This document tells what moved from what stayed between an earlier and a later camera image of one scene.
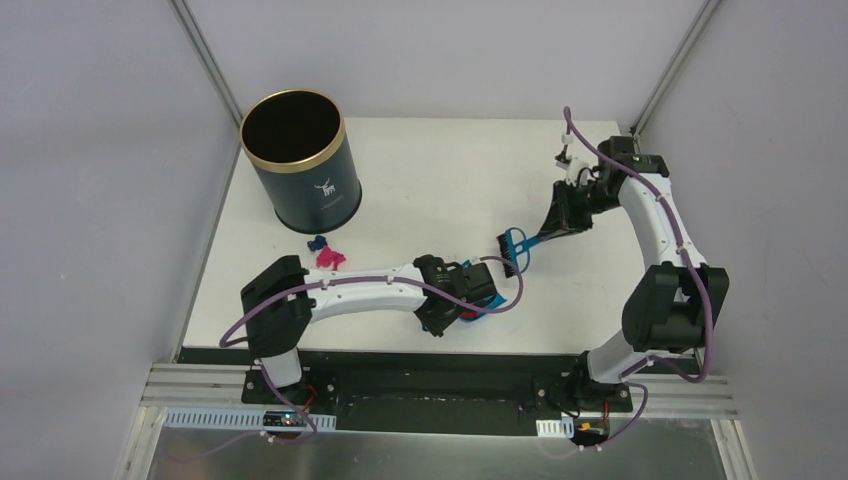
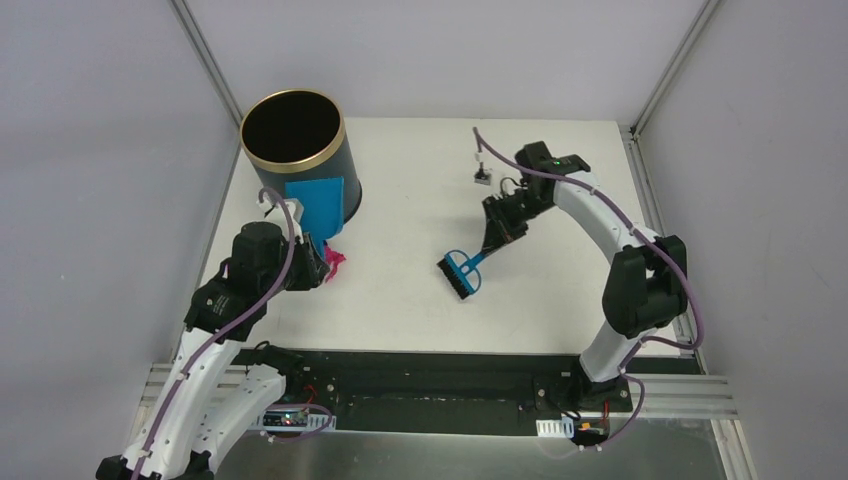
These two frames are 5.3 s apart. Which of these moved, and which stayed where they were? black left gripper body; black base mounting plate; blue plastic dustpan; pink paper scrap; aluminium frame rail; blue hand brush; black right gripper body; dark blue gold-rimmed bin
Moved: blue hand brush; black left gripper body; black right gripper body; blue plastic dustpan
Stayed: pink paper scrap; dark blue gold-rimmed bin; aluminium frame rail; black base mounting plate
